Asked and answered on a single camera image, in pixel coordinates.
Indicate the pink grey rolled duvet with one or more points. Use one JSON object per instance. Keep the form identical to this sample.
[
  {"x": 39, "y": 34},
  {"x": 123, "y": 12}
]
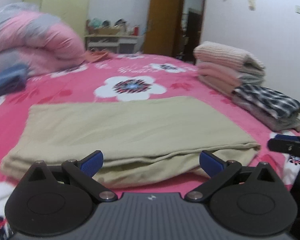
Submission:
[{"x": 40, "y": 41}]

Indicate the beige folded garment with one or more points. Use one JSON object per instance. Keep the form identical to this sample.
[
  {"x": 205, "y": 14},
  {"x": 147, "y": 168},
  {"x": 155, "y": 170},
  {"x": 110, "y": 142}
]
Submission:
[{"x": 218, "y": 85}]

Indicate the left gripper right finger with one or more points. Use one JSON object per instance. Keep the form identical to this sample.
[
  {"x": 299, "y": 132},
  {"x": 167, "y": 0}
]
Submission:
[{"x": 248, "y": 201}]

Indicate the white wall socket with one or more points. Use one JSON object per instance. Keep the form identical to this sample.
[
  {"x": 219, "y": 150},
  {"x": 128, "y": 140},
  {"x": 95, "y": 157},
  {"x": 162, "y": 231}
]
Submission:
[{"x": 297, "y": 9}]

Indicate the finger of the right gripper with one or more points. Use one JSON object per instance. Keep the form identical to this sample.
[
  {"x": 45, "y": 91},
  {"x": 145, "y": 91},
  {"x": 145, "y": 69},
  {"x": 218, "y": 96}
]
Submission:
[{"x": 289, "y": 144}]

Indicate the blue folded garment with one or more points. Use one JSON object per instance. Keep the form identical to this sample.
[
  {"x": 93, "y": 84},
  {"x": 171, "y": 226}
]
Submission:
[{"x": 13, "y": 79}]

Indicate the salmon cloth on bed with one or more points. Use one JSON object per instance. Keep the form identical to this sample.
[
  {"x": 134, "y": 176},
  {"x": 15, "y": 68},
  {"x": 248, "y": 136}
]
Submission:
[{"x": 97, "y": 56}]

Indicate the black white plaid shirt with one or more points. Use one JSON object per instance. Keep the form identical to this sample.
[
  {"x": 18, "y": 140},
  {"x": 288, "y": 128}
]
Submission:
[{"x": 275, "y": 103}]

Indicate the pink floral bed sheet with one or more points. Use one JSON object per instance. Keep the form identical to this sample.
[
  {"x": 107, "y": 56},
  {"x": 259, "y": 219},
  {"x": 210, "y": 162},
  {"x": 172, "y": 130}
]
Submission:
[{"x": 154, "y": 211}]

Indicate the brown wooden door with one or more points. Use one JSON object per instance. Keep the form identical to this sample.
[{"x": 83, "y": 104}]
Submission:
[{"x": 162, "y": 24}]

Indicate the pink white knit sweater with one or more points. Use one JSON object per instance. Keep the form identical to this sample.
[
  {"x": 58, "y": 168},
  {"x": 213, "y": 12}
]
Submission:
[{"x": 228, "y": 56}]

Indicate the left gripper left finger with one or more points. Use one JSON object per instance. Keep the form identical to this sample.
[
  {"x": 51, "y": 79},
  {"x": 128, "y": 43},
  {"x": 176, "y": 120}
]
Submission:
[{"x": 53, "y": 200}]

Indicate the grey folded garment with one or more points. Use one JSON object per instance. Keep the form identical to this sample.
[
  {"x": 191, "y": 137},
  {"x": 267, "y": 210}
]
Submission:
[{"x": 276, "y": 125}]

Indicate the pink folded garment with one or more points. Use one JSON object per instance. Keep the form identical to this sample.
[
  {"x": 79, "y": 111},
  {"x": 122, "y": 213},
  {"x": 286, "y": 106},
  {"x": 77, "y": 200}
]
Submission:
[{"x": 226, "y": 74}]

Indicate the beige fabric garment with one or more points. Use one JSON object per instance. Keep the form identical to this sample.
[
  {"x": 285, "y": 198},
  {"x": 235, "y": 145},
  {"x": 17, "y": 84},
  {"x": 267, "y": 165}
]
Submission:
[{"x": 143, "y": 142}]

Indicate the cluttered white shelf desk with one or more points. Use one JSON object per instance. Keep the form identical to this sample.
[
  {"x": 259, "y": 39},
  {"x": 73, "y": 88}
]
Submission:
[{"x": 119, "y": 38}]

